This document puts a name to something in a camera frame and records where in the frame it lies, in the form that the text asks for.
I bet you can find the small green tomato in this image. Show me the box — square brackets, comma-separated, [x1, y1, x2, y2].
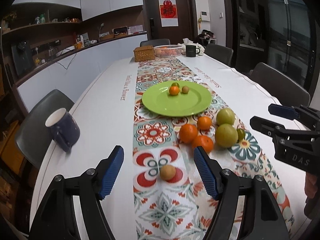
[236, 128, 246, 141]
[171, 82, 180, 88]

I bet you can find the small orange mandarin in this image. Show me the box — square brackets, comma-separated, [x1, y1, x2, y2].
[169, 86, 180, 96]

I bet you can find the patterned table runner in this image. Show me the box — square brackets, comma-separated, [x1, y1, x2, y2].
[132, 55, 293, 240]

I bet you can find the small green tomato front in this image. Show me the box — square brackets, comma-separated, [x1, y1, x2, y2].
[171, 82, 180, 88]

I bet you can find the grey chair right far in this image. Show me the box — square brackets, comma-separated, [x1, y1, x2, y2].
[204, 43, 233, 67]

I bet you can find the black bag on stool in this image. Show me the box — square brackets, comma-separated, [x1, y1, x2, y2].
[194, 29, 216, 47]

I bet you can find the orange mandarin back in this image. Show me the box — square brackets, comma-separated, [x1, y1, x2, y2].
[197, 116, 212, 131]

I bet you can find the white kitchen counter cabinet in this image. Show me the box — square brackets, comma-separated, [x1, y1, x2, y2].
[17, 33, 148, 112]

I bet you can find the red fu calendar poster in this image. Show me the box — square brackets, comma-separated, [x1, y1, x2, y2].
[158, 0, 178, 28]

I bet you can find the brown longan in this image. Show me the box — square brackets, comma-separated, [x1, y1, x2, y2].
[181, 86, 189, 94]
[160, 165, 176, 181]

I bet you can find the small green tomato back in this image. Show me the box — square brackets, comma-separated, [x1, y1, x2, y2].
[236, 128, 246, 141]

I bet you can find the white intercom panel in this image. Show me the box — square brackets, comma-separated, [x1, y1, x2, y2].
[200, 11, 210, 22]

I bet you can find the person's right hand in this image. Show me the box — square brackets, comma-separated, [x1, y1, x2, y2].
[304, 173, 319, 219]

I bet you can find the white tissue cloth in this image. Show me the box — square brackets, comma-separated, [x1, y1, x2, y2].
[178, 38, 204, 56]

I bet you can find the grey chair left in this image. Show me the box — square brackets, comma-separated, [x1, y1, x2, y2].
[15, 89, 74, 169]

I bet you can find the green apple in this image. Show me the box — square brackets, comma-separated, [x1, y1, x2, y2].
[216, 108, 235, 126]

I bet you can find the grey chair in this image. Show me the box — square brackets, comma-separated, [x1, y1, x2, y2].
[249, 62, 311, 107]
[15, 89, 74, 169]
[204, 43, 233, 67]

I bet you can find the yellow-green pear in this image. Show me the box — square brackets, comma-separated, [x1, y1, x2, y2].
[215, 124, 238, 148]

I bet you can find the grey chair right near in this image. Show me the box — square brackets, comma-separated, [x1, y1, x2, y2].
[249, 62, 311, 107]

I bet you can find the white desk lamp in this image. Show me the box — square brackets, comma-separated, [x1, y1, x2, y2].
[98, 23, 104, 40]

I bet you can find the grey chair table end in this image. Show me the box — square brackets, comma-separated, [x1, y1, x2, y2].
[140, 38, 171, 47]

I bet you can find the dark brown door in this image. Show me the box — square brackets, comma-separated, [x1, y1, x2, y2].
[143, 0, 197, 44]

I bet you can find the black mug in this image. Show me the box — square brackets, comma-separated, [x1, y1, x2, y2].
[185, 44, 201, 57]

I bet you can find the black water dispenser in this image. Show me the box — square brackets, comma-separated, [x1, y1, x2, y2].
[11, 41, 34, 76]

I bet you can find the green plate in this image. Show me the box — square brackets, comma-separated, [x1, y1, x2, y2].
[142, 81, 212, 117]

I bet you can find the dark blue mug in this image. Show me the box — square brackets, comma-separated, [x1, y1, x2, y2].
[45, 108, 80, 153]

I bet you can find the wicker basket box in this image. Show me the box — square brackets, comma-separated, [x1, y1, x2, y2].
[133, 45, 155, 62]

